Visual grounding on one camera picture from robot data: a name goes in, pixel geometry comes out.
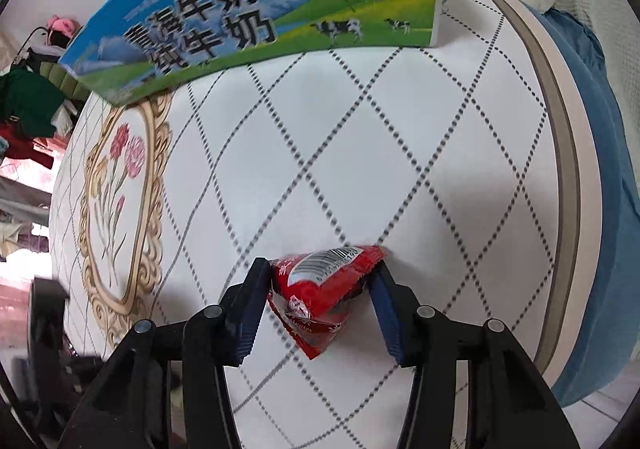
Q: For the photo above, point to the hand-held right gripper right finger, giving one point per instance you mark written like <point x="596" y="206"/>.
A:
<point x="387" y="314"/>

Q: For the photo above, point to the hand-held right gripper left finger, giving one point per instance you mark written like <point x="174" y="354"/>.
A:
<point x="250" y="319"/>

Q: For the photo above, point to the red triangular snack packet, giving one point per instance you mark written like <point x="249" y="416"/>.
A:
<point x="310" y="299"/>

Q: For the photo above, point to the cardboard box with blue print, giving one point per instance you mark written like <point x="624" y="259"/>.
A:
<point x="250" y="29"/>

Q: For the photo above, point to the black furniture piece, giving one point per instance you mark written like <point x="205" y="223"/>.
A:
<point x="47" y="329"/>

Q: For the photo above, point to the blue bed sheet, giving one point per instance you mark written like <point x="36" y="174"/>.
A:
<point x="615" y="229"/>

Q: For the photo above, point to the pink floral cloth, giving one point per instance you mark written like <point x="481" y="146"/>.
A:
<point x="30" y="176"/>

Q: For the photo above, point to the red garment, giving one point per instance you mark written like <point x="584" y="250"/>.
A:
<point x="20" y="144"/>

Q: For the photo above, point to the olive puffer jacket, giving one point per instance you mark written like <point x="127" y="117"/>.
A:
<point x="70" y="86"/>

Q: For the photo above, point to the green garment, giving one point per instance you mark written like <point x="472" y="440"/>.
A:
<point x="25" y="99"/>

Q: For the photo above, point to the pink plush item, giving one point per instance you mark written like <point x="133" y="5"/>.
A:
<point x="62" y="24"/>

